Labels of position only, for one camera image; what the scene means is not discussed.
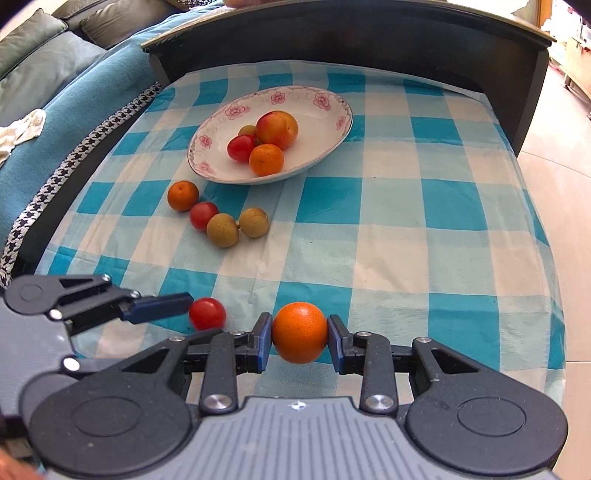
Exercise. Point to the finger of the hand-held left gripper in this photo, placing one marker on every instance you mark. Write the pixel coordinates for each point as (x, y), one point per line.
(92, 364)
(161, 307)

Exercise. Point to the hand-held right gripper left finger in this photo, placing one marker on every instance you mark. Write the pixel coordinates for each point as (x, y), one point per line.
(265, 341)

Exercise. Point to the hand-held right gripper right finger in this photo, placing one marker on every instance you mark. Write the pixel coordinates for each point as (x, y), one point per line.
(333, 344)

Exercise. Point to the small orange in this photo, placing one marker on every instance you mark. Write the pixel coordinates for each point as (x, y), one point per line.
(300, 332)
(266, 159)
(183, 195)

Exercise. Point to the red cherry tomato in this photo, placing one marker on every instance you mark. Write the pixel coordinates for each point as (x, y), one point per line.
(203, 215)
(240, 148)
(208, 314)

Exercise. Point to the brown longan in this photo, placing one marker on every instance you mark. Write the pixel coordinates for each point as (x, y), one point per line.
(222, 230)
(254, 222)
(247, 130)

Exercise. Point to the large red tomato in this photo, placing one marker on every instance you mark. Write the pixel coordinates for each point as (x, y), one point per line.
(277, 129)

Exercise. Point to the white floral plate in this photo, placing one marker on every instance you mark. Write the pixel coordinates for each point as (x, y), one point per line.
(314, 124)

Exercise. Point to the blue checkered tablecloth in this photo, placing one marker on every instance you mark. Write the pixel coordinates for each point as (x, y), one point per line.
(415, 230)

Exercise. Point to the blue blanket with houndstooth trim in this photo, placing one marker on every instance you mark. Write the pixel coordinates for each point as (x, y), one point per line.
(69, 115)

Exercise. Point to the cream white cloth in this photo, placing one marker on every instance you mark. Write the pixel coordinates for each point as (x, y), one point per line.
(23, 131)

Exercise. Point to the blue-grey cushion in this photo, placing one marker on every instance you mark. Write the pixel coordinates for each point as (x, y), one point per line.
(60, 74)

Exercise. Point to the green cushion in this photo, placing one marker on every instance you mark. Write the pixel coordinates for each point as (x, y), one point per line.
(27, 41)

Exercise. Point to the dark wooden table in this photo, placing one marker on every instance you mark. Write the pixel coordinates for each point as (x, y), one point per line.
(369, 37)

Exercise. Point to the wooden cabinet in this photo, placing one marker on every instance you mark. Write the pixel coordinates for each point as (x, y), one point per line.
(577, 60)

